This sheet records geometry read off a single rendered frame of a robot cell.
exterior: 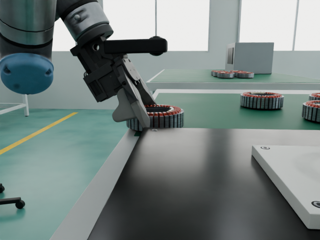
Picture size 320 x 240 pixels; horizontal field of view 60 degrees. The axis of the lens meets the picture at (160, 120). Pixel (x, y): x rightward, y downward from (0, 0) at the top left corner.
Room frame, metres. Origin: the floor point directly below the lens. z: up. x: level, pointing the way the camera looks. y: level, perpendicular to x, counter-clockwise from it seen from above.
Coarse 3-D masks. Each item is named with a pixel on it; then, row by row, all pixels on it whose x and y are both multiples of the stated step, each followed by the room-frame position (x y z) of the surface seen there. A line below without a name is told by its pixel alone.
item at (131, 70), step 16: (96, 32) 0.51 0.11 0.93; (112, 32) 0.55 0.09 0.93; (80, 48) 0.53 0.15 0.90; (96, 48) 0.55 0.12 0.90; (96, 64) 0.53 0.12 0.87; (112, 64) 0.51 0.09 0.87; (128, 64) 0.53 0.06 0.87; (96, 80) 0.51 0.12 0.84; (112, 80) 0.51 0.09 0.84; (96, 96) 0.51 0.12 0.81
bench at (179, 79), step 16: (160, 80) 1.67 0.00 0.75; (176, 80) 1.67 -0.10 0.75; (192, 80) 1.67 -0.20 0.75; (208, 80) 1.67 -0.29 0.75; (224, 80) 1.67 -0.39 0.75; (240, 80) 1.67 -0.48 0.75; (256, 80) 1.67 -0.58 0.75; (272, 80) 1.67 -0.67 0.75; (288, 80) 1.67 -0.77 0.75; (304, 80) 1.67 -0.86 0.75
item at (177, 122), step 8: (152, 112) 0.49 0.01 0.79; (160, 112) 0.48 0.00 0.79; (168, 112) 0.49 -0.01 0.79; (176, 112) 0.50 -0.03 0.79; (128, 120) 0.50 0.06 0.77; (136, 120) 0.48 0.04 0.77; (152, 120) 0.47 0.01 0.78; (160, 120) 0.47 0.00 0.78; (168, 120) 0.48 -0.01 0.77; (176, 120) 0.49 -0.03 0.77; (136, 128) 0.48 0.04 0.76
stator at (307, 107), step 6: (306, 102) 0.60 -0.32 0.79; (312, 102) 0.61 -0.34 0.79; (318, 102) 0.62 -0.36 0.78; (306, 108) 0.58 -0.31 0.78; (312, 108) 0.57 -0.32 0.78; (318, 108) 0.56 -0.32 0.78; (306, 114) 0.58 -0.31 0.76; (312, 114) 0.56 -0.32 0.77; (318, 114) 0.55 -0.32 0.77; (312, 120) 0.57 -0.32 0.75; (318, 120) 0.55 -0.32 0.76
